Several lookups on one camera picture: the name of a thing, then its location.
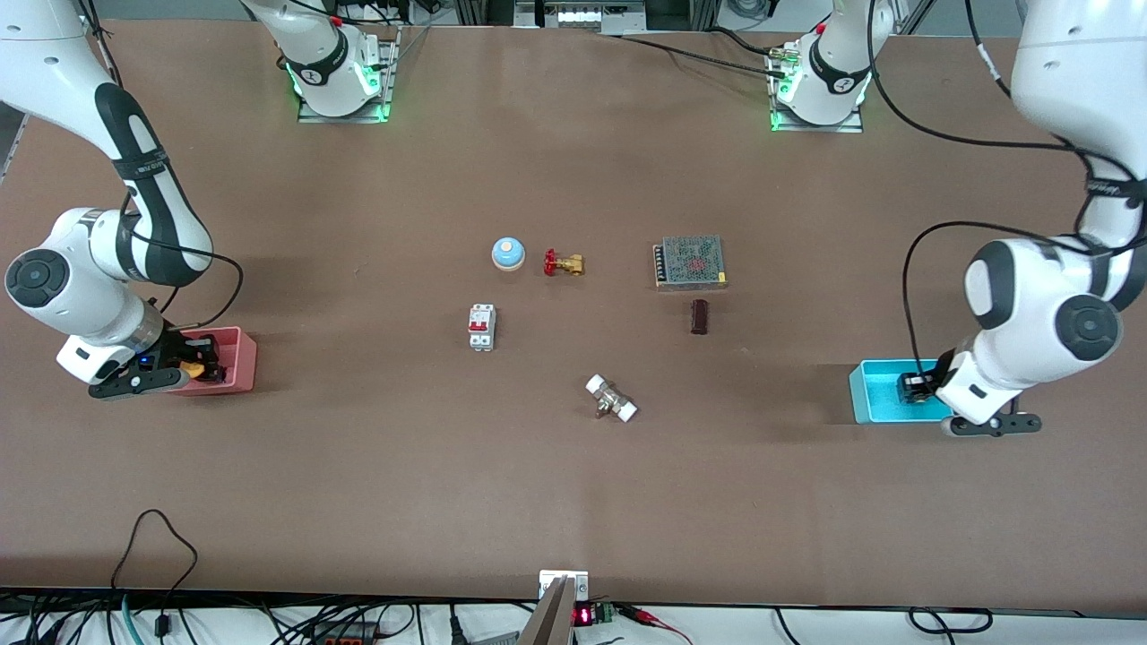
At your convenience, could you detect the pink plastic bin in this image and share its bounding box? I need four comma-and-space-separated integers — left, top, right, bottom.
161, 326, 258, 396

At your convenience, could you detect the cyan plastic bin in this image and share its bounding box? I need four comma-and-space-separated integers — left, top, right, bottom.
849, 358, 956, 425

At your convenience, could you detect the metal mesh power supply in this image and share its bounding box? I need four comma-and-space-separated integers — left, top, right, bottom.
652, 235, 729, 291

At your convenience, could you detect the black power adapter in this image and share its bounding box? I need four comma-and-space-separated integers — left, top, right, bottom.
307, 620, 379, 643

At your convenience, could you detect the white metal pipe valve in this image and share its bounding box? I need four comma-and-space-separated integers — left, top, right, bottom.
585, 374, 639, 424

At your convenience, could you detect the red alligator clip lead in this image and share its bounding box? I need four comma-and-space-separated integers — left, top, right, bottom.
617, 604, 694, 645

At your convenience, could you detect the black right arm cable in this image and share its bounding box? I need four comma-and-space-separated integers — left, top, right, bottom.
76, 0, 246, 331

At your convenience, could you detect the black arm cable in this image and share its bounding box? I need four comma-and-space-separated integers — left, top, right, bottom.
867, 0, 1147, 383
76, 0, 246, 331

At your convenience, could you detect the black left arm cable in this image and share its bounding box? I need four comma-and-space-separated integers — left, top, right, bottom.
867, 0, 1147, 383

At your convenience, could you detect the thin black looped cable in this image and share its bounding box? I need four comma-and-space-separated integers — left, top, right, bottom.
111, 509, 199, 639

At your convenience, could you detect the black coiled cable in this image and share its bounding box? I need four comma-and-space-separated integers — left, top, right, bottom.
909, 606, 994, 636

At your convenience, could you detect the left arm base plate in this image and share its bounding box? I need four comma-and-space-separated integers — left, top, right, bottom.
768, 54, 865, 134

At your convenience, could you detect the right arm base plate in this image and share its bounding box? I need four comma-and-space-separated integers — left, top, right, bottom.
298, 27, 401, 125

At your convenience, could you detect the black cable to base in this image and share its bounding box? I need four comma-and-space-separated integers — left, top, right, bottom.
609, 25, 795, 80

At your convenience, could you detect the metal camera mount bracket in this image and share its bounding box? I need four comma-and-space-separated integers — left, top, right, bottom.
518, 570, 591, 645

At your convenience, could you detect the aluminium frame with light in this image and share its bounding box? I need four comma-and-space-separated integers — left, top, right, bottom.
514, 0, 648, 33

